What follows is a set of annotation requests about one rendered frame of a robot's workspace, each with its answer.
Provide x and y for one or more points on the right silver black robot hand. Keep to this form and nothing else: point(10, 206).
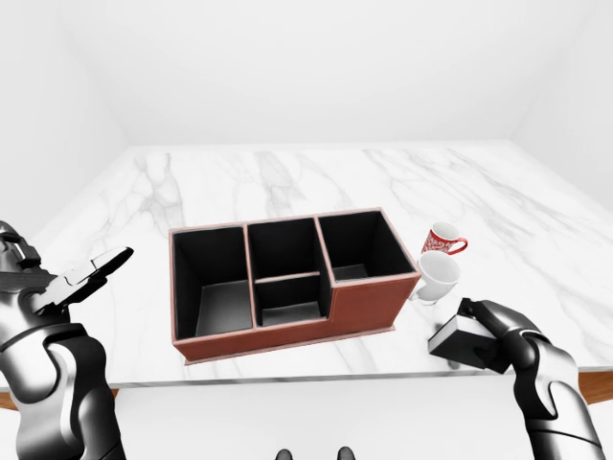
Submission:
point(515, 320)

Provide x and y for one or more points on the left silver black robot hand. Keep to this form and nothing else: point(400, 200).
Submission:
point(67, 286)

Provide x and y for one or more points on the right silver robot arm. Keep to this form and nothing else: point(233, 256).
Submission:
point(551, 383)

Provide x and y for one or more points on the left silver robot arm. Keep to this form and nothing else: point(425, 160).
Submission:
point(57, 383)

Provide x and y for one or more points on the red-brown desk caddy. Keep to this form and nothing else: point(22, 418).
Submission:
point(369, 302)

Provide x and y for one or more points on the white mug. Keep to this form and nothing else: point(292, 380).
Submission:
point(438, 278)

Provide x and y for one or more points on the red patterned mug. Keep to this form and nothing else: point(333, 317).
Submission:
point(435, 244)

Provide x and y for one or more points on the small dark rounded shape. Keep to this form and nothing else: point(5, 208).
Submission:
point(345, 454)
point(284, 455)

